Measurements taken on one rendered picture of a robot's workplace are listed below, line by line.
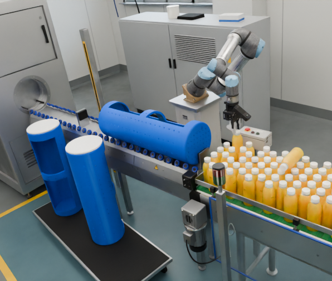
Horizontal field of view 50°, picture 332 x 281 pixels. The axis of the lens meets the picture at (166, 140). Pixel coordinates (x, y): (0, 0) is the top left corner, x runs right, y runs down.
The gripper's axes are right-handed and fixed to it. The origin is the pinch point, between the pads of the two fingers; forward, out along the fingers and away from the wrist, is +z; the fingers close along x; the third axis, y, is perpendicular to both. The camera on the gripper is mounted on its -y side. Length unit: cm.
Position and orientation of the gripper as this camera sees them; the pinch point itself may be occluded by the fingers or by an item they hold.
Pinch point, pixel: (237, 131)
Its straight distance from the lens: 227.0
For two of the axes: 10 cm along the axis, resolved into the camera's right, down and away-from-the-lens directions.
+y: -7.4, -2.3, 6.4
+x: -6.6, 4.3, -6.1
